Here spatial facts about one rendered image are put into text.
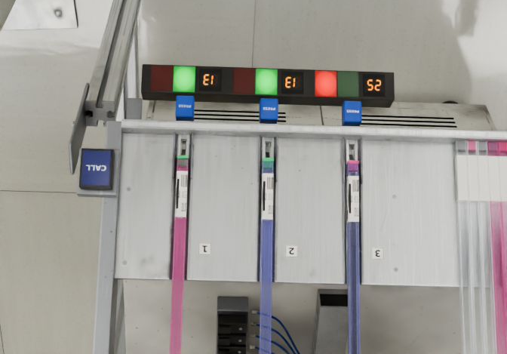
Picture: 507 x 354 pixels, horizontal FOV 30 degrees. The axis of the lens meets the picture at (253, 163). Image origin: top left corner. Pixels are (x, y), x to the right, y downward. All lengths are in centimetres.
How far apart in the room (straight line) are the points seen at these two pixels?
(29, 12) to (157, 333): 74
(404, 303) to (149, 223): 52
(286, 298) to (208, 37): 66
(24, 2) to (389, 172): 97
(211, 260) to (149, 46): 86
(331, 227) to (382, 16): 83
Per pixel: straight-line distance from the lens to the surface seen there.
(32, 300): 241
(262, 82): 127
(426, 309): 158
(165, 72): 128
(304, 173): 123
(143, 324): 158
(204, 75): 127
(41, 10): 197
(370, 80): 129
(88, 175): 119
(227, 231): 121
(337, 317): 151
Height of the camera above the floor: 178
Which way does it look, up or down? 57 degrees down
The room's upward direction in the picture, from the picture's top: 178 degrees clockwise
